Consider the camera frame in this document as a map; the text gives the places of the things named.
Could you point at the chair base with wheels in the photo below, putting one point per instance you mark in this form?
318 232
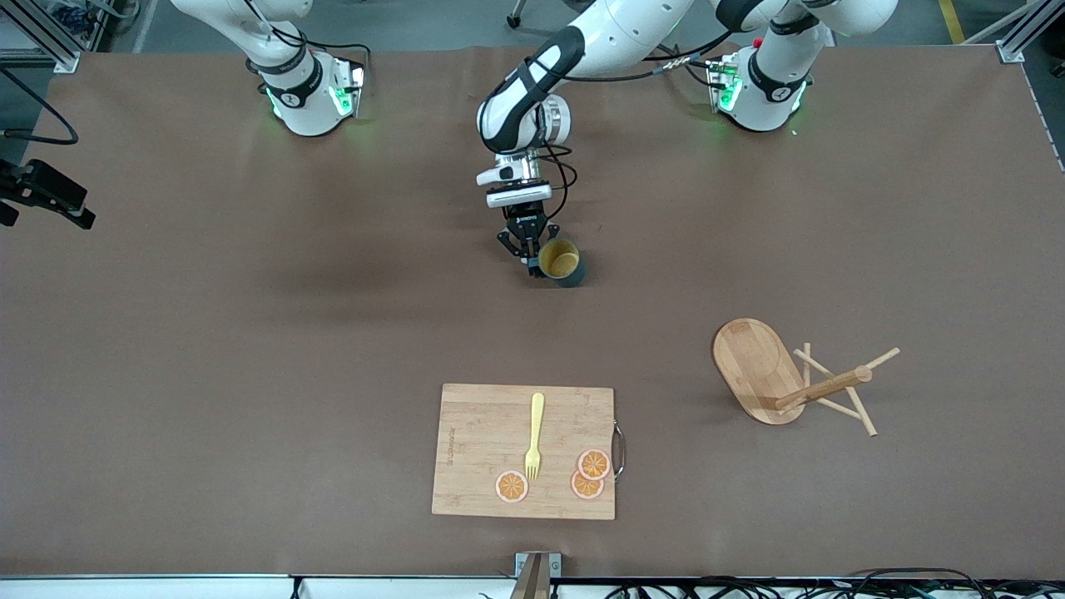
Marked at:
517 17

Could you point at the aluminium frame post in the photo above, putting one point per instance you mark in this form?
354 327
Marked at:
50 42
1019 46

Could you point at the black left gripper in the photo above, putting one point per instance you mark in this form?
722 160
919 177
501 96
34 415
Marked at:
525 225

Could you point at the wooden cup rack with pegs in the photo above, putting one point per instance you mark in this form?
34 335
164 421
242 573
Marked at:
757 366

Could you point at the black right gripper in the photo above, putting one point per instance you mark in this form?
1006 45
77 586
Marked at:
7 181

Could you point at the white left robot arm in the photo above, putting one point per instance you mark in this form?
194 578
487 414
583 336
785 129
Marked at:
616 33

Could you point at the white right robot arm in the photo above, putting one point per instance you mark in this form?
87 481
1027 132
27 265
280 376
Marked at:
304 100

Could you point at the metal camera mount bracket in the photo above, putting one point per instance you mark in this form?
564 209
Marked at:
537 574

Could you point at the yellow plastic fork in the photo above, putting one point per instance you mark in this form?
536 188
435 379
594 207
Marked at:
537 416

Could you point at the dark teal cup yellow inside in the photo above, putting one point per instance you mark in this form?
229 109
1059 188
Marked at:
566 264

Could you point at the orange slice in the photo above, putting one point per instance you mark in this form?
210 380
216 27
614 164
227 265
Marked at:
584 489
594 463
512 487

